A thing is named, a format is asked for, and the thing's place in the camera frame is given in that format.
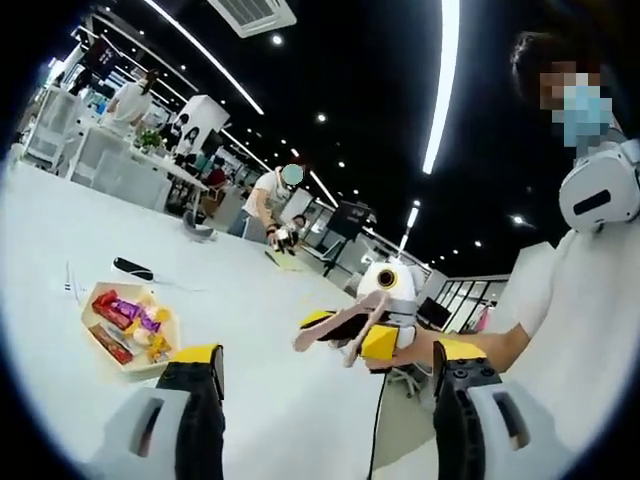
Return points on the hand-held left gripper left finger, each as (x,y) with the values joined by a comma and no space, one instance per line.
(200,430)

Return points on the person's right hand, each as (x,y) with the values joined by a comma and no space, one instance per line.
(417,350)

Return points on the cream hexagonal container tray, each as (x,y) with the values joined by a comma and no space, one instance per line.
(100,320)

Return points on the dark hanging sign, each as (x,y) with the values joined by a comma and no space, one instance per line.
(106,55)

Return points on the curved ceiling light strip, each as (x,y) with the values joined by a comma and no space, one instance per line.
(442,75)

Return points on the long red food bar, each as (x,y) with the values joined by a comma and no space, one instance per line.
(104,302)

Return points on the white worn device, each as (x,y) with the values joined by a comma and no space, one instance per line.
(595,195)

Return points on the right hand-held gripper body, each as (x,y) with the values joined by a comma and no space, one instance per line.
(400,287)

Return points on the red-brown food packet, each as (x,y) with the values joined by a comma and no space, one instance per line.
(112,345)

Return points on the dark grey headset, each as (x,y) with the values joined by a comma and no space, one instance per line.
(197,230)

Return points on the orange food candy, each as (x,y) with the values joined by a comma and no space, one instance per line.
(160,349)

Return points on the black sign board on stand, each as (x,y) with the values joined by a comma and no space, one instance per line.
(350,217)

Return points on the clear plastic sheet with dots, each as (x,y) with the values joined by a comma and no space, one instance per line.
(70,285)

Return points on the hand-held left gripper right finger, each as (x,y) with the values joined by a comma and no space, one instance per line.
(460,430)

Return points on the yellow pastry food packet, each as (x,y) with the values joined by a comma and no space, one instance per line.
(140,336)
(160,314)

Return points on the ceiling air conditioner unit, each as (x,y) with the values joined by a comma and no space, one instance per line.
(255,15)

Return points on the white mesh chair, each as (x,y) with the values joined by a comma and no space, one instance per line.
(52,127)

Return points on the purple food snack packet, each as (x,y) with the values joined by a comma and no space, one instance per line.
(125,311)
(147,324)

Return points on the potted plant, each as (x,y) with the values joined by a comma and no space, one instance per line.
(150,140)

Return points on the person's head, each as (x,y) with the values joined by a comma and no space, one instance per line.
(527,60)

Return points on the yellow-green bag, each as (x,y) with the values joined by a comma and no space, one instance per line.
(287,261)

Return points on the operator person in white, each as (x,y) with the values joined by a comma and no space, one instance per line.
(590,325)

